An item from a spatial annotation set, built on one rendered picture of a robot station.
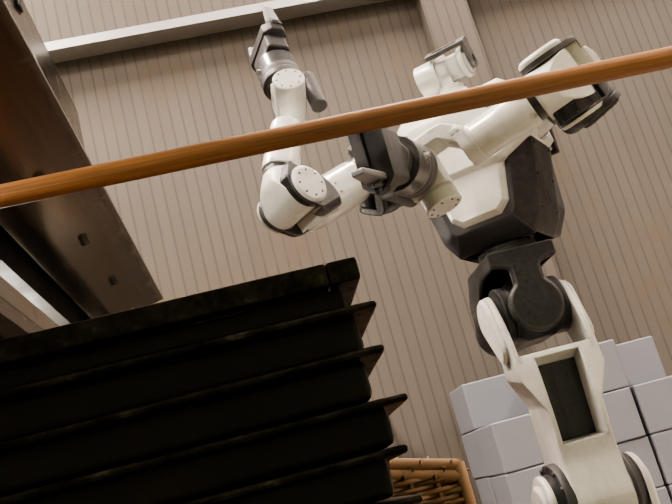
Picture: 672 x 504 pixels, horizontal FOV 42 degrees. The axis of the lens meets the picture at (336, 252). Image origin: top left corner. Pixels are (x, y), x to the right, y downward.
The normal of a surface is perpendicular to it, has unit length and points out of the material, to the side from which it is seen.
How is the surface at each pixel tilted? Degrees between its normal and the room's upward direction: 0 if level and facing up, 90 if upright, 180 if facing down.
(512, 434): 90
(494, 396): 90
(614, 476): 82
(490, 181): 90
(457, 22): 90
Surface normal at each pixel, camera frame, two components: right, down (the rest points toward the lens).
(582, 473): 0.02, -0.41
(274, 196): -0.62, 0.26
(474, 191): -0.51, -0.10
